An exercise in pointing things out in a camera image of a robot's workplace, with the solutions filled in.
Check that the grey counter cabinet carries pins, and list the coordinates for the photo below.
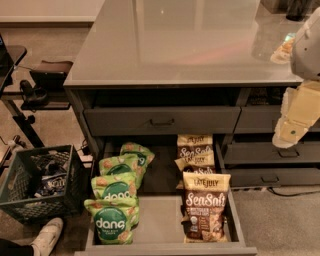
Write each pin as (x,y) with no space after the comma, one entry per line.
(176,53)

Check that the black desk with frame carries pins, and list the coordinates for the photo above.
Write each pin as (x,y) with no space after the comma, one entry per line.
(47,75)

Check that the rear green dang bag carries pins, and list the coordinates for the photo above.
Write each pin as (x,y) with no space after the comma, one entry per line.
(144,157)

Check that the middle brown chip bag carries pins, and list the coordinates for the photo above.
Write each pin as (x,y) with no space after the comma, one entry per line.
(201,164)

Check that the dark green plastic crate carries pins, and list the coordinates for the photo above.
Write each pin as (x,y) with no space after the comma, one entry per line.
(24,176)

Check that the dark container on counter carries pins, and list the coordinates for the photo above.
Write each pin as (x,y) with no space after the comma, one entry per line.
(298,9)

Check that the open grey middle drawer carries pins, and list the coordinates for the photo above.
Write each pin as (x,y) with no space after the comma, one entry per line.
(159,231)

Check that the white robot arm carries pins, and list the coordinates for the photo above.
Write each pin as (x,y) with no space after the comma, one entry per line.
(302,52)

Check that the black device on shelf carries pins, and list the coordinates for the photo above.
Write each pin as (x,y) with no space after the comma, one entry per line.
(33,95)

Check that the grey top left drawer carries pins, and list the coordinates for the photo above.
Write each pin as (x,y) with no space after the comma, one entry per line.
(161,120)

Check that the rear brown chip bag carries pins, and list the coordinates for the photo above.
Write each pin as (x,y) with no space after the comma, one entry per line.
(192,145)

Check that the brown sea salt chip bag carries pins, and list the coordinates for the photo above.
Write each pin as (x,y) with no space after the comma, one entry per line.
(205,201)

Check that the grey top right drawer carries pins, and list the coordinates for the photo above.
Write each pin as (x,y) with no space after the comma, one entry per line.
(258,119)

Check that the green dang bag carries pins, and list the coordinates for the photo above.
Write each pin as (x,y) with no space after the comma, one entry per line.
(115,186)
(118,164)
(114,219)
(144,157)

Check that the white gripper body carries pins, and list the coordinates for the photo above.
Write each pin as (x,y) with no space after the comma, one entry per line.
(307,55)

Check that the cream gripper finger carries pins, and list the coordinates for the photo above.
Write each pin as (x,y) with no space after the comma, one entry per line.
(287,134)

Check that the grey bottom right drawer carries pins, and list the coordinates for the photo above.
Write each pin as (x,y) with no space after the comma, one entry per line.
(273,177)

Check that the grey middle right drawer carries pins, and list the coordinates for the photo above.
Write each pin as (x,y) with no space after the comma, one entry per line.
(267,153)

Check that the blue snack bag in crate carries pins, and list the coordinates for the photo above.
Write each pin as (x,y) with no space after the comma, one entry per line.
(51,185)

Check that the white shoe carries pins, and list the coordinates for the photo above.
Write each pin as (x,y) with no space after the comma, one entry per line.
(48,237)

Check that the front green dang bag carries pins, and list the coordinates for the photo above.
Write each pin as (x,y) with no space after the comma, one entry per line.
(114,219)

